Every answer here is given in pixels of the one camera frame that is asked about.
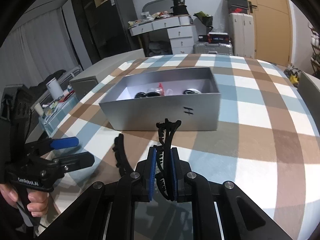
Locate black red shoe box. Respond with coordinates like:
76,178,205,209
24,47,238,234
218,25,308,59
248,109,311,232
198,32,230,44

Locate plaid bed sheet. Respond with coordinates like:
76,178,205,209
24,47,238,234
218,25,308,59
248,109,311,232
41,54,319,239

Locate white cylindrical tumbler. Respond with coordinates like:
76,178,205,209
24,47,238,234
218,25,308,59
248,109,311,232
46,77,63,100

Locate white curtain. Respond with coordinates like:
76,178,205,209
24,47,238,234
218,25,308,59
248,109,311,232
0,8,79,91

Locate grey bed footboard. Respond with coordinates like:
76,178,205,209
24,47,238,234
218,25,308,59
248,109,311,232
298,72,320,124

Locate wooden door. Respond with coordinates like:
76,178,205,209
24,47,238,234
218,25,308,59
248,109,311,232
248,0,292,67

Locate black hat box stack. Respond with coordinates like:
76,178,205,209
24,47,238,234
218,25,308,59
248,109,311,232
171,0,189,16

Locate grey bedside cabinet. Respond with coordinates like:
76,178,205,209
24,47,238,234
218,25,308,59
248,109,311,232
69,49,145,100

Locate person's left hand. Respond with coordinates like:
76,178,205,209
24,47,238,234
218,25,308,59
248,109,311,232
0,183,49,218

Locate silver ribbed suitcase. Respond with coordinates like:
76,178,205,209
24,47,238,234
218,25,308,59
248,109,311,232
193,42,233,55

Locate black curved banana clip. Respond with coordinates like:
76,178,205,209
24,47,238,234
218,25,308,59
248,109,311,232
155,119,182,201

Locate silver cardboard box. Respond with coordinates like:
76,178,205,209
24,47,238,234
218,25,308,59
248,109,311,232
99,67,221,131

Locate black oval hair claw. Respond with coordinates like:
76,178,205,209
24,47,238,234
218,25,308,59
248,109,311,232
135,92,161,99

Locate wooden shoe rack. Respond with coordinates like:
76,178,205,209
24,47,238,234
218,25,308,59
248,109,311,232
308,23,320,79

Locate black refrigerator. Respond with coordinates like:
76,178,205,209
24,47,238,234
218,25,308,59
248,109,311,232
96,0,140,58

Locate white desk with drawers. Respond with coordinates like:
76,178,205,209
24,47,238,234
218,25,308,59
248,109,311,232
129,15,197,56

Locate white upright suitcase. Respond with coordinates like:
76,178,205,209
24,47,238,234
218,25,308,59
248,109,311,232
228,13,255,59

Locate green black flower bouquet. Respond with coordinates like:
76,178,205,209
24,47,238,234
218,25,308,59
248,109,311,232
194,11,213,27

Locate stacked shoe boxes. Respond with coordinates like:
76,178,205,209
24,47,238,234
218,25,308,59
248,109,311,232
226,0,248,14

